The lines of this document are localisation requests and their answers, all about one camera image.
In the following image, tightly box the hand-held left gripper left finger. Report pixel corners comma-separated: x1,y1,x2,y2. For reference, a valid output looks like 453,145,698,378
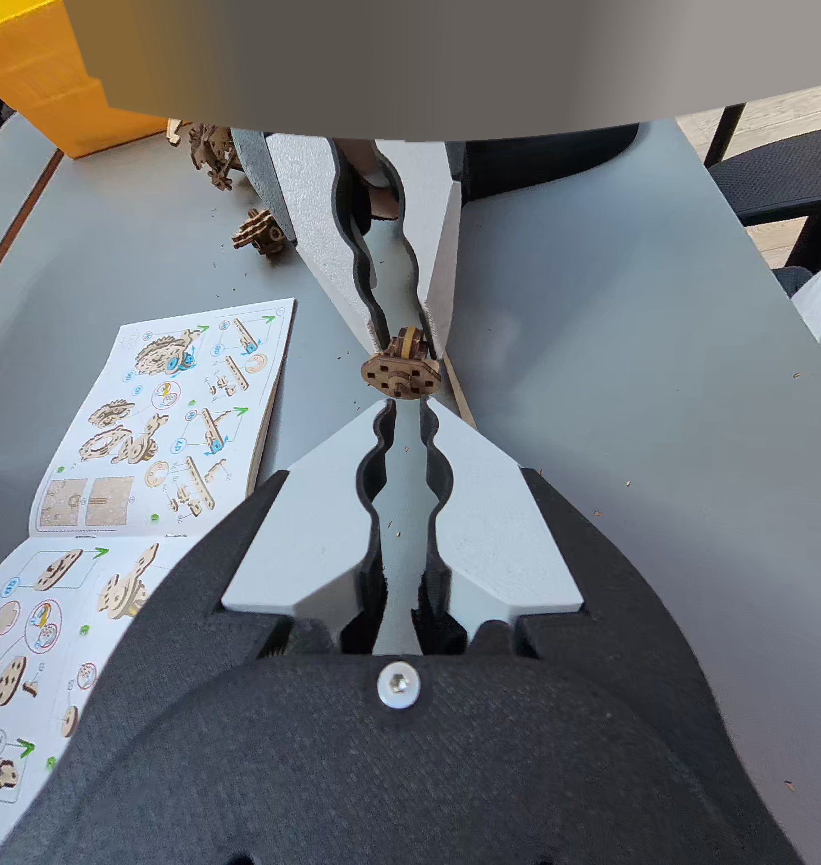
220,399,396,636

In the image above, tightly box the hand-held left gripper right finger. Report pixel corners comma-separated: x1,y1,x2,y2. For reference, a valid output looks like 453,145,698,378
420,397,585,629

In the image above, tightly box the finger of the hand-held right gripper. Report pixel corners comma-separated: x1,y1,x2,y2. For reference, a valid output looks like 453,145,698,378
375,138,463,359
265,134,392,355

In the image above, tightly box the pointed wooden stick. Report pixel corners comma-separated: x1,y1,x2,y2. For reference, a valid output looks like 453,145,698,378
443,361,478,430

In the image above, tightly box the small wooden model assembly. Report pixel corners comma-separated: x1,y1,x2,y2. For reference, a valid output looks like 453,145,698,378
361,326,443,401

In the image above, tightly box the grey desk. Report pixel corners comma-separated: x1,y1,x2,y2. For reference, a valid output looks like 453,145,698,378
0,111,821,865

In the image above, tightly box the small wooden gear assembly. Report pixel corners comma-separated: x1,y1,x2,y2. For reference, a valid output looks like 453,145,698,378
233,208,291,258

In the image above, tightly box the open instruction booklet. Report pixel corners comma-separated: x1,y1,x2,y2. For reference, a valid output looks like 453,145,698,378
0,297,296,822

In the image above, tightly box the yellow plastic bin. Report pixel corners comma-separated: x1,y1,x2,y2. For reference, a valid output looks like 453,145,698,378
0,0,175,159

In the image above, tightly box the large wooden model frame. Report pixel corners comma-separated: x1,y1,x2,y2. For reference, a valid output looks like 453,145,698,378
166,118,246,192

